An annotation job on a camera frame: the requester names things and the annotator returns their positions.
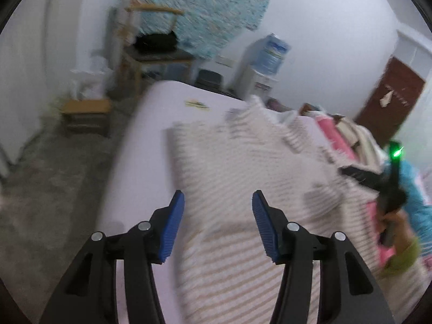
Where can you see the white curtain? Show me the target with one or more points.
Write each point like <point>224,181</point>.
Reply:
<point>17,108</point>

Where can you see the black bin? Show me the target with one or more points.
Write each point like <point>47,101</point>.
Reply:
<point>209,78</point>

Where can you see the small cloth on door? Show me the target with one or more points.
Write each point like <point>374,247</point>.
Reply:
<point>386,99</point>

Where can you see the wooden chair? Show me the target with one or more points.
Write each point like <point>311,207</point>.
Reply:
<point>135,60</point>

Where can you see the pink floral blanket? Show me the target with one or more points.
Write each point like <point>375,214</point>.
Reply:
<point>334,138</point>

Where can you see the brown door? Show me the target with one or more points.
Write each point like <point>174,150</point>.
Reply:
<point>388,84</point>

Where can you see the pile of beige clothes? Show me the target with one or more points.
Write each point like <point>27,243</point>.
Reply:
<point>357,138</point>

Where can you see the small wooden stool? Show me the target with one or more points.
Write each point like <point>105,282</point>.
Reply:
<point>86,108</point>

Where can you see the teal floral hanging cloth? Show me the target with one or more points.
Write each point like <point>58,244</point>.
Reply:
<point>209,6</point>

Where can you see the white plastic bag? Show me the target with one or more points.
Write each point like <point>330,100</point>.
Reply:
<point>89,81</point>

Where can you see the white water dispenser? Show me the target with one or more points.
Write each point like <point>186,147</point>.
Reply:
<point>248,77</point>

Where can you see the teal blanket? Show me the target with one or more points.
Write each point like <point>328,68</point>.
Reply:
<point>416,192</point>

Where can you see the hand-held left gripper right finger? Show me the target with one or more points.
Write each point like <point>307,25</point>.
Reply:
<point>265,226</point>

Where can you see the blue water bottle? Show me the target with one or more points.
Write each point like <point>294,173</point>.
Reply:
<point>273,54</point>

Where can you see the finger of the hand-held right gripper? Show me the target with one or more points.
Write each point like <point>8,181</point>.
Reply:
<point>364,177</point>

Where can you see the black bag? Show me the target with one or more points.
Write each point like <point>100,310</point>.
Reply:
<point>155,42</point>

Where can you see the person's right hand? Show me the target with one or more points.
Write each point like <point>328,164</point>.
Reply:
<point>403,233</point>

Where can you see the beige checked sweater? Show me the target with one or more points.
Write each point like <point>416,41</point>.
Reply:
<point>236,162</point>

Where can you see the wall socket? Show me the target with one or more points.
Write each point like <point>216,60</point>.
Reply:
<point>224,61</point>

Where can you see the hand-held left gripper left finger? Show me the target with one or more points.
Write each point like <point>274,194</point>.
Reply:
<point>173,222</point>

